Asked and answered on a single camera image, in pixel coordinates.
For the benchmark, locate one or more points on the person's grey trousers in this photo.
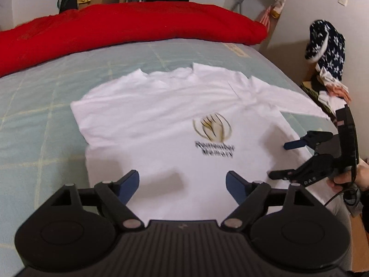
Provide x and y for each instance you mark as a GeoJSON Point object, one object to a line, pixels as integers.
{"type": "Point", "coordinates": [340, 236]}

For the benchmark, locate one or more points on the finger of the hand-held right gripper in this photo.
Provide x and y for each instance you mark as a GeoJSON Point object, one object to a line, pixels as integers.
{"type": "Point", "coordinates": [305, 171]}
{"type": "Point", "coordinates": [294, 144]}

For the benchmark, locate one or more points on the red quilt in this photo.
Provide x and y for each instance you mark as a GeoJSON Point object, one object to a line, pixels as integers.
{"type": "Point", "coordinates": [115, 28]}

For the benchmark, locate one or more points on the wall switch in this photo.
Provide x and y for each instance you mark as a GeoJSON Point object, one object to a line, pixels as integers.
{"type": "Point", "coordinates": [343, 0]}

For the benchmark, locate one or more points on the person's right hand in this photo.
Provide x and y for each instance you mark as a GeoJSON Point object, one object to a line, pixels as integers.
{"type": "Point", "coordinates": [344, 183]}

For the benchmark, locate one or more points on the person's black jacket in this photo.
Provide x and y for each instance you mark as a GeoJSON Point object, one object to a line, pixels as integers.
{"type": "Point", "coordinates": [364, 210]}

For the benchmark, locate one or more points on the person's right forearm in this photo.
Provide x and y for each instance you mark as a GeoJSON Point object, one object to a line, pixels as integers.
{"type": "Point", "coordinates": [363, 176]}

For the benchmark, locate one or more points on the navy star-printed garment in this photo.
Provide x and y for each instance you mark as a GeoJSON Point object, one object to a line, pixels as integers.
{"type": "Point", "coordinates": [328, 49]}

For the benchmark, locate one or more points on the white printed t-shirt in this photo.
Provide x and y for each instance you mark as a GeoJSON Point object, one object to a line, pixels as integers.
{"type": "Point", "coordinates": [173, 115]}

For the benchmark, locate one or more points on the pink striped curtain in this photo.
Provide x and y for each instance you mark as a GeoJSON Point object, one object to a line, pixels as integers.
{"type": "Point", "coordinates": [278, 3]}

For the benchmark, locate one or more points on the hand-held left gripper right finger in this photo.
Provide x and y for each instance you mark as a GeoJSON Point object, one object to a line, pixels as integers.
{"type": "Point", "coordinates": [237, 186]}

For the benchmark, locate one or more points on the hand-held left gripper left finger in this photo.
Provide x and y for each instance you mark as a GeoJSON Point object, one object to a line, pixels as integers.
{"type": "Point", "coordinates": [128, 186]}

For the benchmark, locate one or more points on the pile of mixed clothes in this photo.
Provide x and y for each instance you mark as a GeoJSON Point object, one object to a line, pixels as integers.
{"type": "Point", "coordinates": [331, 98]}

